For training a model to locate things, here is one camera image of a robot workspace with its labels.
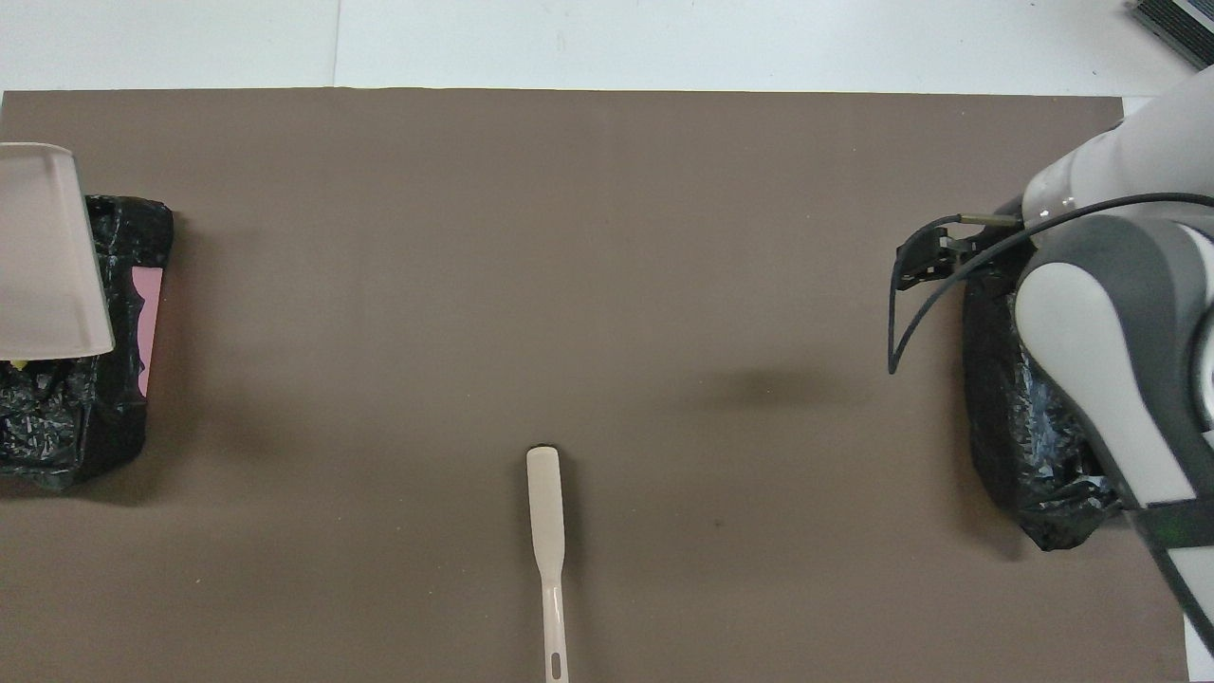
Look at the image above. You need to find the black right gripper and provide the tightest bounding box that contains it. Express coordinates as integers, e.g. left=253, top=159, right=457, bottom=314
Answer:
left=896, top=228, right=1023, bottom=290

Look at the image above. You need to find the beige plastic dustpan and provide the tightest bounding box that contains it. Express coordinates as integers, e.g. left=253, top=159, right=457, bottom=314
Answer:
left=0, top=142, right=116, bottom=361

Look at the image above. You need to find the black plastic trash bag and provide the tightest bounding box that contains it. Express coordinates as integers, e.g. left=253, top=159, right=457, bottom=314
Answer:
left=0, top=194, right=175, bottom=490
left=963, top=256, right=1139, bottom=552

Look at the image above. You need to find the pink plastic bin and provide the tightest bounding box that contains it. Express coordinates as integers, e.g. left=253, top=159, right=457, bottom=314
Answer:
left=131, top=267, right=165, bottom=397

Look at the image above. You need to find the dark grey ribbed panel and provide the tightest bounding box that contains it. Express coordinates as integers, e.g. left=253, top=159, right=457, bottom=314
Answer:
left=1129, top=0, right=1214, bottom=69

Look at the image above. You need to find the brown table mat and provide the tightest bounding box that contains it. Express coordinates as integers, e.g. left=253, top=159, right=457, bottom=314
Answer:
left=0, top=88, right=1192, bottom=683

